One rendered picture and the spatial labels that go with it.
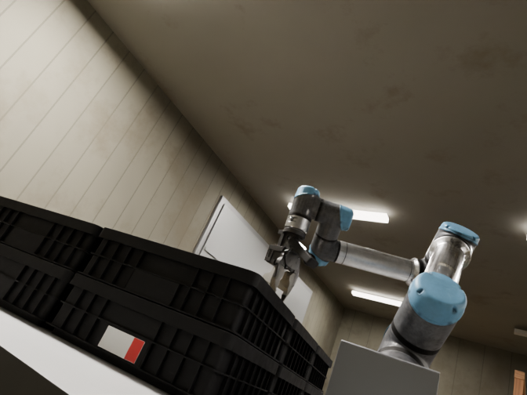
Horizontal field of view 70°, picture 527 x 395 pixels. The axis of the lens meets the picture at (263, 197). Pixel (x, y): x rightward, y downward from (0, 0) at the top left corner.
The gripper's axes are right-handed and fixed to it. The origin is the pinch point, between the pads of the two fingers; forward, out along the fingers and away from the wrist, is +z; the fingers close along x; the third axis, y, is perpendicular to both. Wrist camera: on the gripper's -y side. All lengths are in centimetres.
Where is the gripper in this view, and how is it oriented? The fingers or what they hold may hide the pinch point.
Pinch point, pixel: (278, 295)
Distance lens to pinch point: 114.2
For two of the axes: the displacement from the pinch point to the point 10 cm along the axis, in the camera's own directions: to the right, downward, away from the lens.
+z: -3.4, 8.8, -3.3
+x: -6.0, -4.7, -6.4
